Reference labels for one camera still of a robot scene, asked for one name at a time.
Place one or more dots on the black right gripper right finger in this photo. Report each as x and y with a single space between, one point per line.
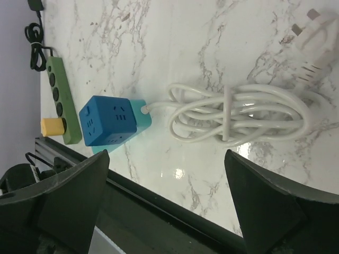
279 215

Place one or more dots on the yellow plug adapter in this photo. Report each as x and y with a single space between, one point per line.
52 127

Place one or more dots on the blue cube socket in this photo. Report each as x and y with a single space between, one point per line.
107 121

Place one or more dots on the teal power strip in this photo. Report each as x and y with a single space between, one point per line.
143 121

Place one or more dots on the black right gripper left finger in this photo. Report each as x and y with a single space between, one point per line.
61 206

